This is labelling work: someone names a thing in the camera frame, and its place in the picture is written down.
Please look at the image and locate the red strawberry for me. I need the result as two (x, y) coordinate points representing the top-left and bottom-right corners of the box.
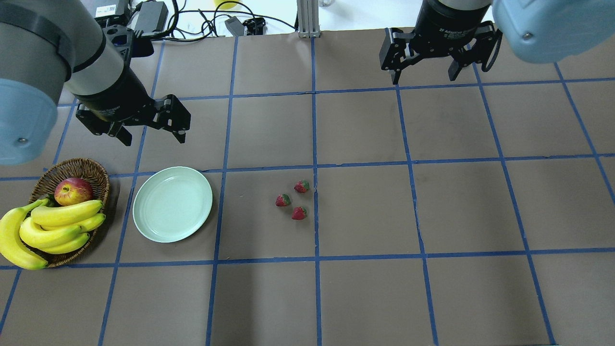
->
(275, 194), (292, 207)
(294, 180), (310, 193)
(291, 206), (308, 221)

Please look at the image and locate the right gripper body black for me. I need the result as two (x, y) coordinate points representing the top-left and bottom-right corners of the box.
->
(412, 0), (491, 61)

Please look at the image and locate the aluminium frame post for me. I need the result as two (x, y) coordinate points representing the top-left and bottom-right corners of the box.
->
(296, 0), (321, 38)

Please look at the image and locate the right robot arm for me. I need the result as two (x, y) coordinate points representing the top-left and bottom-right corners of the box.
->
(379, 0), (615, 85)

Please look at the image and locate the black power adapter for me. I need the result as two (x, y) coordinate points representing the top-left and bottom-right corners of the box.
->
(132, 0), (169, 34)

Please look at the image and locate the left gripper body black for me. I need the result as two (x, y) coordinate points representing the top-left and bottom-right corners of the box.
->
(67, 25), (157, 127)

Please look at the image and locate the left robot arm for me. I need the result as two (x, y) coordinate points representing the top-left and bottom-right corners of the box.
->
(0, 0), (191, 166)

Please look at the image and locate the yellow tape roll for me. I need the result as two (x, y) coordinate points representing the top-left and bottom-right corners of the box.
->
(213, 0), (240, 11)

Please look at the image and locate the red apple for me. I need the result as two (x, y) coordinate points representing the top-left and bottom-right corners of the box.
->
(53, 177), (94, 206)

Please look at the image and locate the light green plate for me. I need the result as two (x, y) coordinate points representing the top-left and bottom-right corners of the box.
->
(132, 166), (213, 243)

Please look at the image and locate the woven wicker basket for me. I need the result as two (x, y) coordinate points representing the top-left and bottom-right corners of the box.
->
(27, 158), (114, 269)

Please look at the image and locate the yellow banana bunch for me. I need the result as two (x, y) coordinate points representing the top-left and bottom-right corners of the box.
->
(0, 199), (106, 270)

